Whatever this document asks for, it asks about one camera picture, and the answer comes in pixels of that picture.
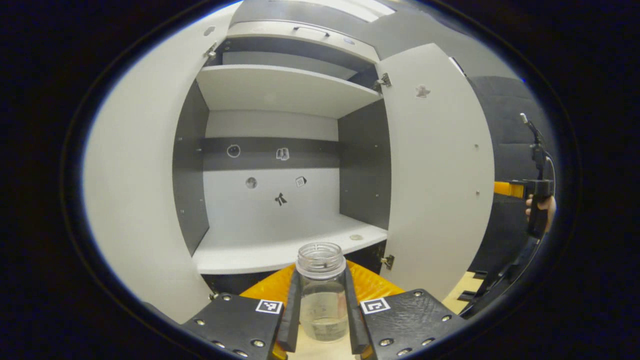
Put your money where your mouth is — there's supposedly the dark quilted curtain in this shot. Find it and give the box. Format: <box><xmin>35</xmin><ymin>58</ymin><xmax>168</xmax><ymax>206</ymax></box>
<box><xmin>467</xmin><ymin>75</ymin><xmax>558</xmax><ymax>281</ymax></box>

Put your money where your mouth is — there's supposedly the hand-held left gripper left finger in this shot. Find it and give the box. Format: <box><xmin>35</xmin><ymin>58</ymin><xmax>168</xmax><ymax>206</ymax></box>
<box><xmin>181</xmin><ymin>264</ymin><xmax>303</xmax><ymax>360</ymax></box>

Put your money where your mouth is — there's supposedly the white cabinet door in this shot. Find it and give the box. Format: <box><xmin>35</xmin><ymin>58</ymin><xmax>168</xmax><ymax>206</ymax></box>
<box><xmin>82</xmin><ymin>2</ymin><xmax>243</xmax><ymax>325</ymax></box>
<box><xmin>375</xmin><ymin>43</ymin><xmax>496</xmax><ymax>302</ymax></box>

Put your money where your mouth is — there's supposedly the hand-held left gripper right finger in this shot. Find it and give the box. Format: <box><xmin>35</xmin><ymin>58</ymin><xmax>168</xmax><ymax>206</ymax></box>
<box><xmin>344</xmin><ymin>259</ymin><xmax>468</xmax><ymax>360</ymax></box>

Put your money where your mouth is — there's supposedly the white cabinet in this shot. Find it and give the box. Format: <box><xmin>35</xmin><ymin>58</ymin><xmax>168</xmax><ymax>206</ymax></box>
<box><xmin>172</xmin><ymin>20</ymin><xmax>393</xmax><ymax>296</ymax></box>

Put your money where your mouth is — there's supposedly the metal drawer handle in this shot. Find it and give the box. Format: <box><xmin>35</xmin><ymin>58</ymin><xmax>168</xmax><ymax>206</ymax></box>
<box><xmin>292</xmin><ymin>26</ymin><xmax>331</xmax><ymax>38</ymax></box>

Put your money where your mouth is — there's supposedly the white cabinet drawer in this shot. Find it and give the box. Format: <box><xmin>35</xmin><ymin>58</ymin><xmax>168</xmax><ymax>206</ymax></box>
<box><xmin>226</xmin><ymin>20</ymin><xmax>381</xmax><ymax>63</ymax></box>

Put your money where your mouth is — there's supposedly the clear glass bottle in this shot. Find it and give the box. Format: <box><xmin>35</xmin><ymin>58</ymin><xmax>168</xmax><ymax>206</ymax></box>
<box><xmin>296</xmin><ymin>242</ymin><xmax>351</xmax><ymax>343</ymax></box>

